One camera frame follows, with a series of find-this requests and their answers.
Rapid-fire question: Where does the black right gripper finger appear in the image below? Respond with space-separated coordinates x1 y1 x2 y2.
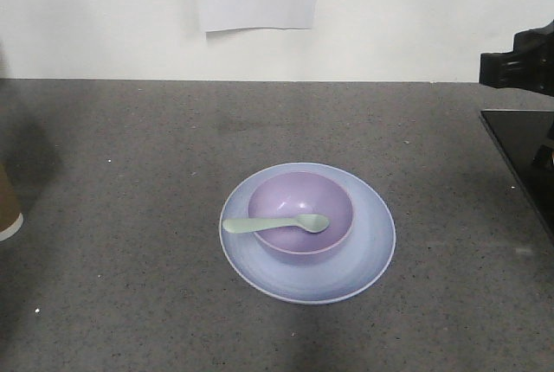
479 22 553 96

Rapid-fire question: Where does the purple plastic bowl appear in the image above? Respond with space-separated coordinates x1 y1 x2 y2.
247 172 355 266

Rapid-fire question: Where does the black induction cooktop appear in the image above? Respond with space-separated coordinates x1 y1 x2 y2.
480 109 553 237

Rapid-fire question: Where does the light green plastic spoon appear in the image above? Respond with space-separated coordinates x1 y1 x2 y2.
222 214 330 234

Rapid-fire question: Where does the light blue plate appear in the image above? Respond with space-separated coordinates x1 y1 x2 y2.
219 163 396 305

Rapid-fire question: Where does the brown paper cup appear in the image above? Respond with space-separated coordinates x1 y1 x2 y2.
0 164 24 241

